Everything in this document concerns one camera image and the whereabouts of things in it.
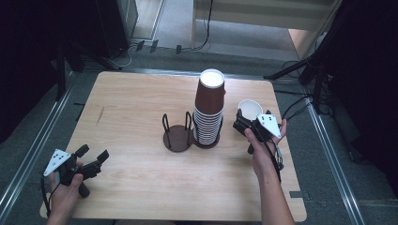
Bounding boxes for black double cup holder rack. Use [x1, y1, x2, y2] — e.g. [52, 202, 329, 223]
[161, 111, 224, 154]

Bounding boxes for black tripod stand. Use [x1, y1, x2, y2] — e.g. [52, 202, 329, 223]
[263, 46, 333, 114]

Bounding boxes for hand-held gripper black cable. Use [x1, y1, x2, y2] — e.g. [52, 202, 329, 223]
[262, 133, 285, 185]
[40, 176, 62, 218]

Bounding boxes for stack of brown paper cups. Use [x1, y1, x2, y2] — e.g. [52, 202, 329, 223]
[192, 68, 226, 146]

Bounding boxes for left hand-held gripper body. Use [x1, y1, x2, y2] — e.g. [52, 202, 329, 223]
[42, 148, 103, 199]

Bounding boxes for left hand-held gripper black cable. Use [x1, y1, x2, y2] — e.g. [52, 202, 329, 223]
[40, 176, 62, 218]

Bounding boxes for hanging black cable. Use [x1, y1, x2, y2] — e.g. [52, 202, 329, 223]
[190, 0, 214, 52]

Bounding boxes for white floor cable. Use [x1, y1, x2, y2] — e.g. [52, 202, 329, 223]
[107, 43, 135, 70]

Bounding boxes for person's left hand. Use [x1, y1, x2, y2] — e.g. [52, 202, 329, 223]
[46, 160, 85, 218]

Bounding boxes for metal floor rail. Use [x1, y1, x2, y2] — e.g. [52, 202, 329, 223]
[304, 97, 366, 225]
[0, 70, 77, 218]

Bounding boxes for black floor cables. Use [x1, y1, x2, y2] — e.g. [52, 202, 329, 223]
[273, 89, 314, 125]

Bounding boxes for person's right hand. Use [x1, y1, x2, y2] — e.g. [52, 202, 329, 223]
[243, 118, 288, 183]

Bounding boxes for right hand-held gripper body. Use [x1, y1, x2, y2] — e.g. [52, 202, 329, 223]
[232, 112, 283, 156]

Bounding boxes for white shelf frame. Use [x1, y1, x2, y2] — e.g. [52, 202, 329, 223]
[191, 0, 343, 61]

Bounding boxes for dark cabinet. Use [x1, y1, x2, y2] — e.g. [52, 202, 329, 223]
[93, 0, 139, 60]

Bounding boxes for black stand legs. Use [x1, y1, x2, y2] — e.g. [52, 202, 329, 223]
[55, 39, 124, 101]

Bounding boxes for right hand-held gripper black cable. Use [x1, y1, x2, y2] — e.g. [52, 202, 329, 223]
[262, 133, 285, 185]

